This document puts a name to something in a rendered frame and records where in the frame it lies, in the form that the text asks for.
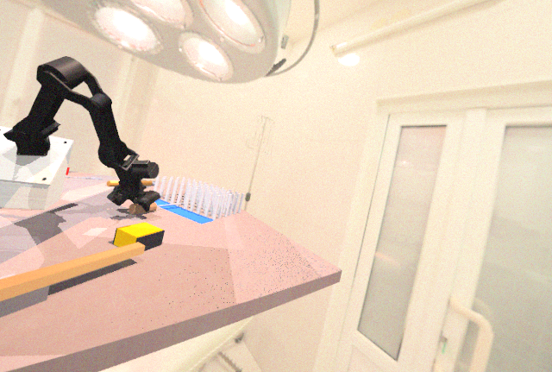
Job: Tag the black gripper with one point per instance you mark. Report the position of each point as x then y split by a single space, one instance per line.
145 199

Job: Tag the hammer with orange handle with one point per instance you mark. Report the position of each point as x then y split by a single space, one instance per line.
145 183

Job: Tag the blue flat strip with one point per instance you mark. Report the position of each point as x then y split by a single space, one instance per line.
183 212

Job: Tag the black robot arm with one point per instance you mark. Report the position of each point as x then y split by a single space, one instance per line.
31 134

